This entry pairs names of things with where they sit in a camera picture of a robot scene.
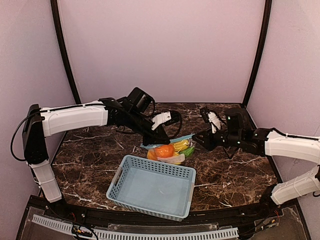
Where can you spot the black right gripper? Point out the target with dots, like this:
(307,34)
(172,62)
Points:
(208,139)

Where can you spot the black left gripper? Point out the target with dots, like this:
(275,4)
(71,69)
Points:
(152,135)

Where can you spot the orange toy fruit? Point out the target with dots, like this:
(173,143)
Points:
(165,151)

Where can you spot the orange yellow toy mango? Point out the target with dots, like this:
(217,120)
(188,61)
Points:
(151,155)

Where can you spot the green toy bitter gourd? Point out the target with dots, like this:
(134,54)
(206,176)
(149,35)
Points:
(188,152)

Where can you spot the clear zip bag blue zipper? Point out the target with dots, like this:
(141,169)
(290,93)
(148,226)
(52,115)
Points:
(176,152)

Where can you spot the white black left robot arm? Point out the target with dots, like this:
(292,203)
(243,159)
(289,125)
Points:
(41,123)

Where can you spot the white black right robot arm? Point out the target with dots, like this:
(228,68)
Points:
(271,142)

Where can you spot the light blue perforated plastic basket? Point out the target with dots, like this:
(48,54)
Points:
(152,187)

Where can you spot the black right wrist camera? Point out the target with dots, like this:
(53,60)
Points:
(237,119)

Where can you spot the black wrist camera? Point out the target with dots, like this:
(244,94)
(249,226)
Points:
(237,119)
(138,100)

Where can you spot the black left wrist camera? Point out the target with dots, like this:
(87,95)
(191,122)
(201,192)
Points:
(138,100)

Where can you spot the black table front rail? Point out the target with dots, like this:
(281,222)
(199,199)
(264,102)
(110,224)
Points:
(100,217)

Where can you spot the white slotted cable duct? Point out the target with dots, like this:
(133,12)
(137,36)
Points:
(139,232)

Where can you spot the black frame post right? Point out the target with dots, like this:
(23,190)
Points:
(259,52)

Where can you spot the black frame post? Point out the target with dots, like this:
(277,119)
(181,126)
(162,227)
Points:
(259,52)
(63,50)

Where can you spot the black frame post left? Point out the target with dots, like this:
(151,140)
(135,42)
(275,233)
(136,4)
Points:
(63,50)

